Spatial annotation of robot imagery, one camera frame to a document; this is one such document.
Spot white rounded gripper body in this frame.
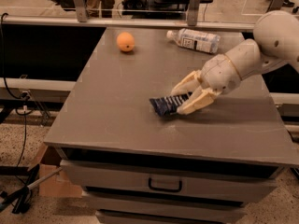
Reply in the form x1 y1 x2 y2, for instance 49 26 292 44
200 54 241 94

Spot black wheeled robot base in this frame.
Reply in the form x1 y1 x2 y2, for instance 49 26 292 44
121 0 190 18

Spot black drawer handle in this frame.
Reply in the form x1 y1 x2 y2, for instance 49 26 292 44
148 178 183 193

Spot grey top drawer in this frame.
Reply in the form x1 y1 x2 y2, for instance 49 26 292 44
61 160 277 203

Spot dark blue rxbar wrapper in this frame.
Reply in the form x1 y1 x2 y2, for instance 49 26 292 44
149 92 192 117

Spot grey middle drawer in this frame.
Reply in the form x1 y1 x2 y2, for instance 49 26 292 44
82 192 245 223

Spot grey bottom drawer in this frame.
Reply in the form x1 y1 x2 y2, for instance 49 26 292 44
95 210 222 224

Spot black power cable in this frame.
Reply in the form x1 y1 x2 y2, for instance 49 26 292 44
0 12 34 185

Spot clear plastic water bottle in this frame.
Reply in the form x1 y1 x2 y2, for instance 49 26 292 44
166 28 221 54

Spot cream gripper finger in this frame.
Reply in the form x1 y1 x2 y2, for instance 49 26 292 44
171 70 202 96
177 88 221 115

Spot brown cardboard box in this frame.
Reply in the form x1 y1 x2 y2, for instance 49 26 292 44
28 144 82 198

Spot grey drawer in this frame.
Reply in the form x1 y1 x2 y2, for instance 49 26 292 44
95 210 222 224
82 192 245 223
61 160 277 203

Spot metal railing frame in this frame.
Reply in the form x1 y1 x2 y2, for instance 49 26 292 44
0 0 292 34

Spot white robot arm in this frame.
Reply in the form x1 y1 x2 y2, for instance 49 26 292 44
171 10 299 115

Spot black tripod stand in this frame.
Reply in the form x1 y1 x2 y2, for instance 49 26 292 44
0 164 62 212

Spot orange fruit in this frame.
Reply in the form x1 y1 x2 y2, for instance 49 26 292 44
117 32 135 52

